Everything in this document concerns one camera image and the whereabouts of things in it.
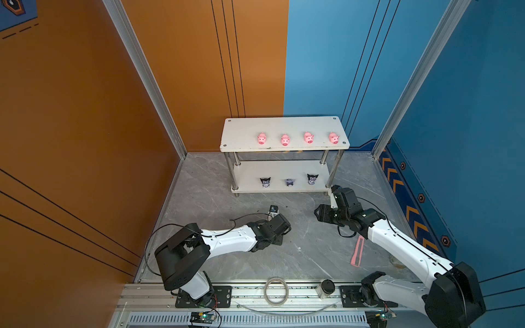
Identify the black white Kuromi figure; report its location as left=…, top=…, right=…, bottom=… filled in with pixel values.
left=307, top=174, right=319, bottom=185
left=260, top=177, right=271, bottom=188

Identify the pink pig toy front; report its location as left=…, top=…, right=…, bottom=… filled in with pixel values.
left=281, top=134, right=291, bottom=146

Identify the coiled clear cable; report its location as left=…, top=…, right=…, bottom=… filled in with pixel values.
left=263, top=277, right=289, bottom=307

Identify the aluminium frame post right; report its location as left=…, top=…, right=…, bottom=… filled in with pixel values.
left=371, top=0, right=471, bottom=160

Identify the white two-tier shelf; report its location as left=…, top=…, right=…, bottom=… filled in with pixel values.
left=220, top=116, right=350, bottom=195

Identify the green circuit board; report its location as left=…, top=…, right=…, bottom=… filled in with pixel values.
left=375, top=312, right=396, bottom=321
left=189, top=312, right=219, bottom=327

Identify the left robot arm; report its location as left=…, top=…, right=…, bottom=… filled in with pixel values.
left=154, top=212, right=291, bottom=306

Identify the aluminium frame post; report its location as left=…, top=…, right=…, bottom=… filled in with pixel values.
left=102, top=0, right=187, bottom=160
left=371, top=0, right=471, bottom=160

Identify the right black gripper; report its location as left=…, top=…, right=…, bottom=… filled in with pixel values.
left=312, top=204, right=349, bottom=226

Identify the pink pig toy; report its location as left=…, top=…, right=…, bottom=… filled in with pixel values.
left=281, top=134, right=291, bottom=146
left=257, top=133, right=267, bottom=145
left=329, top=133, right=340, bottom=145
left=304, top=132, right=314, bottom=144

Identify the green circuit board right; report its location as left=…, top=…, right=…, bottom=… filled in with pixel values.
left=375, top=312, right=396, bottom=321

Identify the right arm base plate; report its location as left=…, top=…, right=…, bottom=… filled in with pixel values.
left=339, top=285, right=399, bottom=308

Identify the black capped small jar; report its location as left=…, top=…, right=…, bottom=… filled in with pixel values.
left=315, top=280, right=336, bottom=299

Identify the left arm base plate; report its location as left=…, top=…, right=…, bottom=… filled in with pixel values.
left=175, top=286, right=232, bottom=308

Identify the pink utility knife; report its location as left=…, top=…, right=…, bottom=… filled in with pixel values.
left=351, top=236, right=365, bottom=267

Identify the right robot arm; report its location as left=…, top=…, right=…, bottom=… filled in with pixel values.
left=314, top=185, right=487, bottom=327

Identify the green circuit board left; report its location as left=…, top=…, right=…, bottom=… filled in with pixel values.
left=189, top=312, right=219, bottom=327

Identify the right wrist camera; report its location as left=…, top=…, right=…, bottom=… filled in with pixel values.
left=329, top=184, right=340, bottom=209

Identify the aluminium frame post left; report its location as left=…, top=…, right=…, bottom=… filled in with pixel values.
left=102, top=0, right=187, bottom=160

